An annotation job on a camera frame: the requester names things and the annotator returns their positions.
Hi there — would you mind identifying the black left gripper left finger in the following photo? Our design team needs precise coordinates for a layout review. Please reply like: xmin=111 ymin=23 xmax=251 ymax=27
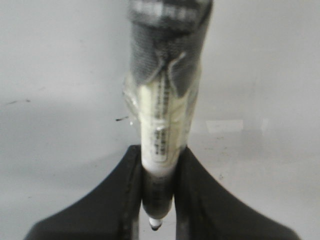
xmin=25 ymin=145 xmax=143 ymax=240

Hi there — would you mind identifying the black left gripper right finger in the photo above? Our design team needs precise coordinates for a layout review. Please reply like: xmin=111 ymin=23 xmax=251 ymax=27
xmin=174 ymin=147 xmax=299 ymax=240

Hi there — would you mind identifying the white whiteboard with aluminium frame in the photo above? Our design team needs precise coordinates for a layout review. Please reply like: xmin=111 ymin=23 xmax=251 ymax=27
xmin=0 ymin=0 xmax=320 ymax=240

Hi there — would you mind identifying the white black whiteboard marker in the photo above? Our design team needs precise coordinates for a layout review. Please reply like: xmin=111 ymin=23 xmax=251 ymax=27
xmin=123 ymin=0 xmax=214 ymax=231

